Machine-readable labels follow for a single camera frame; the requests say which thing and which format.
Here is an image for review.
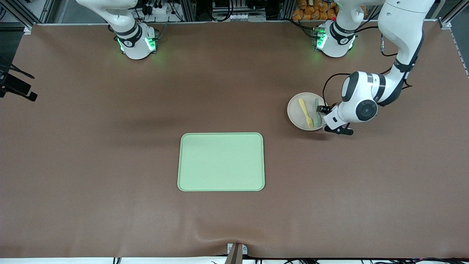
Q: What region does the orange packaged goods pile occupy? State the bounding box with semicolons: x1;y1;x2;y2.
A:
292;0;368;21

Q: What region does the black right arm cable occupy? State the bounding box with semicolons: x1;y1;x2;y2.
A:
0;55;35;79

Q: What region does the beige round plate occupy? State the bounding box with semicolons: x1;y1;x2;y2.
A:
287;92;328;131

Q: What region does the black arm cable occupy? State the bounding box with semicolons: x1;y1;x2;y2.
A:
0;55;35;79
322;33;413;109

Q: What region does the yellow plastic fork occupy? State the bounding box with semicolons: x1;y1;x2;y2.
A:
299;98;315;129

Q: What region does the white terminal strip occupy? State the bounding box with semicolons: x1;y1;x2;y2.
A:
213;13;266;22

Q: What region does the pale green plastic spoon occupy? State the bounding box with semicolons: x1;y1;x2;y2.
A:
313;98;322;127

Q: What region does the white power strip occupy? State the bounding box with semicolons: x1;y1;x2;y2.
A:
141;0;176;15

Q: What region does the aluminium frame strut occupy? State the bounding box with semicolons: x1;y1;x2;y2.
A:
438;0;469;30
0;0;55;33

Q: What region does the light green rectangular tray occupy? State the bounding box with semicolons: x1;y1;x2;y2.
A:
177;132;265;192

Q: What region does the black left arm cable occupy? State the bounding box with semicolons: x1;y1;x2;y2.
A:
322;33;413;109

